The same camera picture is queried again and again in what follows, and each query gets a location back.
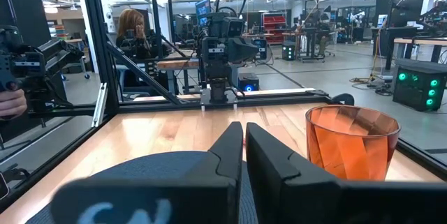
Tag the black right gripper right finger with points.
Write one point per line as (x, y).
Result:
(297, 196)

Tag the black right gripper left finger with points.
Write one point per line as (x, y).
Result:
(195, 189)

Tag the orange faceted plastic cup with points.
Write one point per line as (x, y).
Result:
(349, 147)

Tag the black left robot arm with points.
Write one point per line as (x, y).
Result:
(223, 47)

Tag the round dark woven placemat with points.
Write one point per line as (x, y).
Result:
(157, 164)

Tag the black computer with blue light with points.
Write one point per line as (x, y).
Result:
(248, 82)

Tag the wooden workbench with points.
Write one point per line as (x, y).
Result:
(176, 64)

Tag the small black computer green lights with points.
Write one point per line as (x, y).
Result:
(288, 50)

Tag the black computer with green fans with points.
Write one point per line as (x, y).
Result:
(419, 84)

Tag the red storage shelf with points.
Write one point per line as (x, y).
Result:
(274, 25)

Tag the person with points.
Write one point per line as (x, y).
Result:
(131, 21)

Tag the blue computer monitor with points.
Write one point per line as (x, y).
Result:
(202, 9)

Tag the person's hand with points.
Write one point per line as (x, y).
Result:
(12, 103)

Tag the black aluminium table frame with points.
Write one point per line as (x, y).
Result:
(101, 42)

